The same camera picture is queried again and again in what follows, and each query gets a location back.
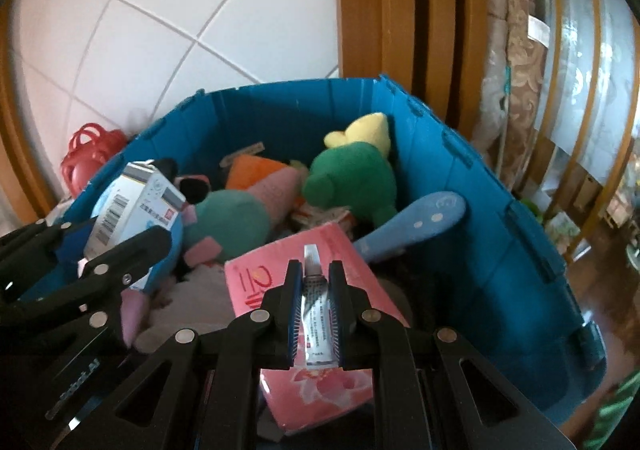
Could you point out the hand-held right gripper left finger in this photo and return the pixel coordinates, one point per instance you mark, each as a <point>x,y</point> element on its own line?
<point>295,315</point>

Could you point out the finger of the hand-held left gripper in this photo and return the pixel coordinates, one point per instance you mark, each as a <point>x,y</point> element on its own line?
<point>140,250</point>
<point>35,242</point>

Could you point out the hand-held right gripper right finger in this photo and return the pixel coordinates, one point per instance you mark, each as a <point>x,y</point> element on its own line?
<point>337,315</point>

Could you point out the white ointment tube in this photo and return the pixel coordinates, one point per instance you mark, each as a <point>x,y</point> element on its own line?
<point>317,315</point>

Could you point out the white barcode medicine box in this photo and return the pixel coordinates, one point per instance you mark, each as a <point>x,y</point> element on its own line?
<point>135,200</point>

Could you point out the blue storage bin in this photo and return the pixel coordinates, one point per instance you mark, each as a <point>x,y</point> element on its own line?
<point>475,210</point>

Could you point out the pig plush blue dress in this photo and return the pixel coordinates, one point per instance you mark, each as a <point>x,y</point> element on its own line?
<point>160,255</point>

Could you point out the pink tissue box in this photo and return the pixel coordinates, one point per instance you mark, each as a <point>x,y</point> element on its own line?
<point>260,280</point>

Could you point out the pig plush teal dress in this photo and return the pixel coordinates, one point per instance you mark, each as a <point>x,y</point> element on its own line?
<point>225,225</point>

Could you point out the red plastic basket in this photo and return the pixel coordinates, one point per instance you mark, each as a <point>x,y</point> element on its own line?
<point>85,155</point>

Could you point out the orange plush toy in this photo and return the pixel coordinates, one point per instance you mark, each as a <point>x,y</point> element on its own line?
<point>247,170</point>

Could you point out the dark green plush yellow head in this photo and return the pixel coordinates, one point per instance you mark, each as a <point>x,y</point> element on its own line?
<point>350,175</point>

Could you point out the green striped cloth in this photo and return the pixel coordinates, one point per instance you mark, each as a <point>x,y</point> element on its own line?
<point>615,405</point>

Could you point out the rolled patterned carpet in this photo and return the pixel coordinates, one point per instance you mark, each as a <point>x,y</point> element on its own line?
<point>525,80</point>

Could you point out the wooden door frame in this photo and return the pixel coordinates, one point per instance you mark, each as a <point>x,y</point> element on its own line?
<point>400,5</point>

